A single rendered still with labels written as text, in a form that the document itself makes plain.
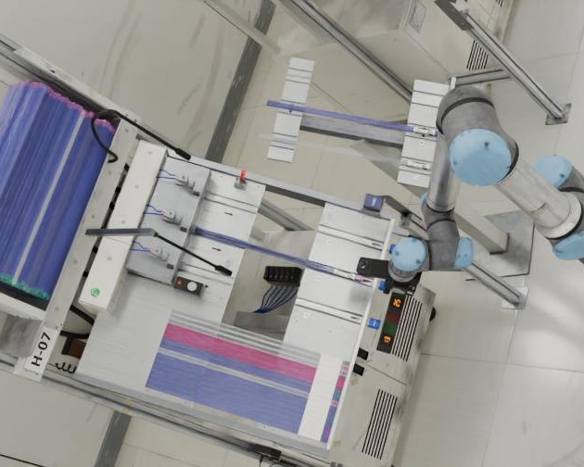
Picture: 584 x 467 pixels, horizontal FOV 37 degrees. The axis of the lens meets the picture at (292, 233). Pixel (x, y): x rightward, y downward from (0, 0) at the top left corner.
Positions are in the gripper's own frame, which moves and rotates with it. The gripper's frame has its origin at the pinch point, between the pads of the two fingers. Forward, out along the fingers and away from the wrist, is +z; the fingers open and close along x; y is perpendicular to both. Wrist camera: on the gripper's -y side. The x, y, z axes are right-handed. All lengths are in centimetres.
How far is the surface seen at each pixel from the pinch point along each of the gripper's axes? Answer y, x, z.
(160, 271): -60, -15, -4
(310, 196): -27.5, 19.0, 1.6
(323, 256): -19.1, 3.4, 2.4
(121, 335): -65, -34, 2
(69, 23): -165, 107, 116
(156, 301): -60, -22, 2
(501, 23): 18, 133, 69
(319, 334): -13.8, -18.3, 2.4
